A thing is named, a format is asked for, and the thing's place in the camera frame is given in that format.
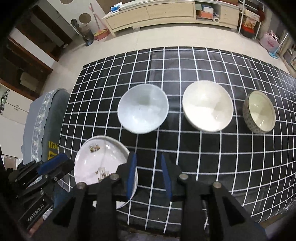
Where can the white bowl red print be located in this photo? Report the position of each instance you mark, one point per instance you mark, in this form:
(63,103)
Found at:
(142,109)

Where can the orange box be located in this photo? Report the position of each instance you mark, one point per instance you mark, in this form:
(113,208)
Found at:
(204,14)

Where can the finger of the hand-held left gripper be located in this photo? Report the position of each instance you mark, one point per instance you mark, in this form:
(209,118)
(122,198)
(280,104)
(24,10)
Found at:
(61,169)
(52,163)

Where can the upright vacuum cleaner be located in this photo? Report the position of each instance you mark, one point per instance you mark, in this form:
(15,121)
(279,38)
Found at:
(86,34)

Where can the grey sofa with lace cover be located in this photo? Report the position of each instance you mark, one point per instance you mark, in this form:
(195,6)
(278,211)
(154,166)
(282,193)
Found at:
(55,115)

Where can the picture printed box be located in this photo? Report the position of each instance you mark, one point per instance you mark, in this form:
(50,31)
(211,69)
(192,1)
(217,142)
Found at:
(249,23)

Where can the round brown wall disc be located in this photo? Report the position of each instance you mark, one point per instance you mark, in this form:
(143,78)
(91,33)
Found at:
(65,1)
(84,18)

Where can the white metal rack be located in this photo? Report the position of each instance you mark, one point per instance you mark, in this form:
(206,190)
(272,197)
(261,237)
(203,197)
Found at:
(240,20)

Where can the black white checked tablecloth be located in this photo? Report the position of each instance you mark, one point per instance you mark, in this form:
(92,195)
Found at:
(185,150)

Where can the white paper roll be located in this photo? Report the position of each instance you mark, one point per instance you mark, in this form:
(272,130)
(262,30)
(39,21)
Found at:
(216,18)

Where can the plain white bowl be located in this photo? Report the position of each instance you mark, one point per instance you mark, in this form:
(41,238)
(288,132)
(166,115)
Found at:
(205,106)

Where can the green patterned bowl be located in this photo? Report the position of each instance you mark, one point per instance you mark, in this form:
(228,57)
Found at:
(260,111)

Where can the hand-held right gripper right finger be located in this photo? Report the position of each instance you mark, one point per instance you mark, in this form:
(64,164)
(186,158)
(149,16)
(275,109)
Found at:
(167,178)

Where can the blue flat mop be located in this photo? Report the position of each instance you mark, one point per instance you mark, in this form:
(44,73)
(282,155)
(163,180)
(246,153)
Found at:
(274,55)

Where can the pink bag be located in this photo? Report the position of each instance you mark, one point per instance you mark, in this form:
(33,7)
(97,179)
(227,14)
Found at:
(268,42)

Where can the blue tissue box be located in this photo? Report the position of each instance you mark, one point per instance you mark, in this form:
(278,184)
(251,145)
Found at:
(115,8)

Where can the white cabinet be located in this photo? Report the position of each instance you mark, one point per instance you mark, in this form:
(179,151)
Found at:
(16,109)

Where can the dark wooden doorway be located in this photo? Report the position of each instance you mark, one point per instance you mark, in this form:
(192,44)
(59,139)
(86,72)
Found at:
(62,34)
(30,54)

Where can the beige low cabinet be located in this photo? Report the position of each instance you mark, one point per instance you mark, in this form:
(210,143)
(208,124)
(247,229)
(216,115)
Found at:
(161,14)

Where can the white plate pink flowers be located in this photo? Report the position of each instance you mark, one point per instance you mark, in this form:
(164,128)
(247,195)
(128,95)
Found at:
(121,205)

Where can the red broom with dustpan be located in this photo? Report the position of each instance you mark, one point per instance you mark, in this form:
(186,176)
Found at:
(101,34)

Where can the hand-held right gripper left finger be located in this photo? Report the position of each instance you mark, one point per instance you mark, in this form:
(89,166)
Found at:
(131,176)

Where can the light blue box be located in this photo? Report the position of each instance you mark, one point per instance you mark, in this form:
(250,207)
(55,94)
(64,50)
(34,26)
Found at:
(208,7)

